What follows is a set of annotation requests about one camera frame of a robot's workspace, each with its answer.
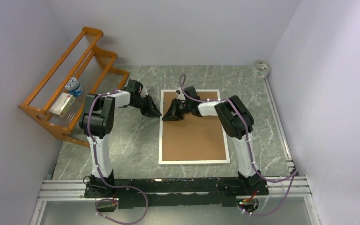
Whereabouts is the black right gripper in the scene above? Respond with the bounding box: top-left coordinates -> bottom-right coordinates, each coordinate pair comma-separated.
163,98 -> 192,122

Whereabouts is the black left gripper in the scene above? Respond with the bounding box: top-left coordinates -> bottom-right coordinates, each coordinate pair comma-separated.
130,95 -> 162,119

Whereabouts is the brown frame backing board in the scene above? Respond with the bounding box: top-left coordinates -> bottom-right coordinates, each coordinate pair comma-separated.
162,91 -> 227,161

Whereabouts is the white picture frame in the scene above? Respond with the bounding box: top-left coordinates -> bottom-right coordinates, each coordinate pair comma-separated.
158,89 -> 231,165

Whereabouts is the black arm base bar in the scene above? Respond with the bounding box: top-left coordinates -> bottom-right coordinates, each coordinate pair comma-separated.
84,177 -> 269,209

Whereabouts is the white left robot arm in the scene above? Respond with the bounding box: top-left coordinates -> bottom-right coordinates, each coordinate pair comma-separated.
79,80 -> 162,197

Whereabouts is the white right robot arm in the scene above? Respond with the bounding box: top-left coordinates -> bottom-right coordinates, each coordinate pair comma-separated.
162,86 -> 262,195

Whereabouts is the orange wooden rack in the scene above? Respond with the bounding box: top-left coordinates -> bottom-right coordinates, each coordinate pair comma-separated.
19,27 -> 129,147

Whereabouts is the blue white round tin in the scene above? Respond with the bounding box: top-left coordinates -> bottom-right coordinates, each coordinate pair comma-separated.
65,77 -> 83,97

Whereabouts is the white red small box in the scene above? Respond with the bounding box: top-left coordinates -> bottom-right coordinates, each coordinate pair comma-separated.
49,92 -> 75,118

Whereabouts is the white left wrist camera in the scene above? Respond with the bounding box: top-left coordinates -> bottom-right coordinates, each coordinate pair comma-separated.
140,86 -> 150,98

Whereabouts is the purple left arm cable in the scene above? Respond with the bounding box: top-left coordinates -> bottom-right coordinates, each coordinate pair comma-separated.
87,90 -> 150,225

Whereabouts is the aluminium rail frame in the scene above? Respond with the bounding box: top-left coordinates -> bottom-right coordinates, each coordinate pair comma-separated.
31,75 -> 312,225

